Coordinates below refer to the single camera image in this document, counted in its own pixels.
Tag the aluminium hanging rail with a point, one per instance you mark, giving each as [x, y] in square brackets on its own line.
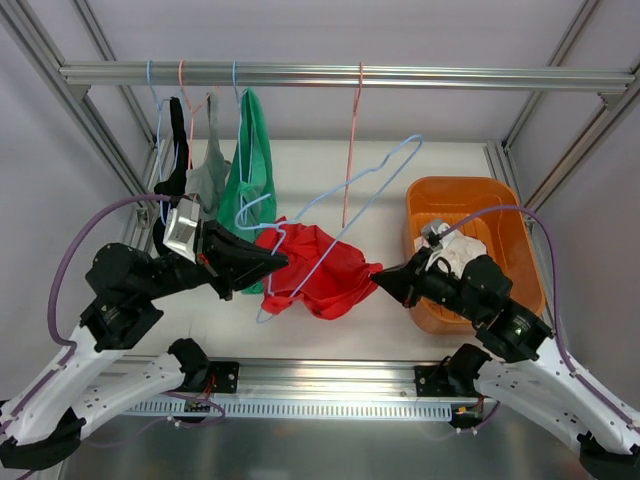
[195, 73]

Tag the blue hanger of green top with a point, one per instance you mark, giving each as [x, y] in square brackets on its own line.
[244, 161]

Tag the front aluminium rail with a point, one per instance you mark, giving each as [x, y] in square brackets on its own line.
[320, 375]

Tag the white tank top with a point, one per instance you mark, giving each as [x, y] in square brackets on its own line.
[457, 250]

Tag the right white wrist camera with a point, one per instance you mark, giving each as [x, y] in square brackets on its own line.
[434, 237]

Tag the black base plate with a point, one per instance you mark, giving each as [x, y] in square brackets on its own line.
[431, 381]
[223, 376]

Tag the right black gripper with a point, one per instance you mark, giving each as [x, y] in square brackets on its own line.
[416, 279]

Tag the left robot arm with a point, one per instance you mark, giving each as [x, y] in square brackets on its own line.
[46, 423]

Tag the slotted cable duct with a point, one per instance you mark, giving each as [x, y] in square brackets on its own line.
[405, 409]

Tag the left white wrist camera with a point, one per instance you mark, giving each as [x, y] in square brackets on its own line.
[181, 228]

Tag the black tank top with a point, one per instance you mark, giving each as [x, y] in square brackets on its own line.
[176, 183]

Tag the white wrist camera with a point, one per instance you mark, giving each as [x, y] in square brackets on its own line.
[434, 237]
[181, 228]

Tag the red tank top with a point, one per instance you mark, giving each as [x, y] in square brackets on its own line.
[329, 277]

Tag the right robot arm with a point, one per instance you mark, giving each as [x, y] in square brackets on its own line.
[521, 363]

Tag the green tank top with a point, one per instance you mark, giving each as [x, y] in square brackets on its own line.
[260, 191]

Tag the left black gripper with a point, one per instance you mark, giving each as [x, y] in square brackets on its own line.
[211, 259]

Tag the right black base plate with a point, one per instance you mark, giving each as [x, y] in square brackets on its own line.
[431, 381]

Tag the grey tank top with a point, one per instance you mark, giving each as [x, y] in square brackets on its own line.
[207, 182]

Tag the blue hanger of black top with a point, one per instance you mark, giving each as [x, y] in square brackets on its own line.
[159, 104]

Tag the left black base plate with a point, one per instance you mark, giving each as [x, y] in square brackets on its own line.
[223, 376]

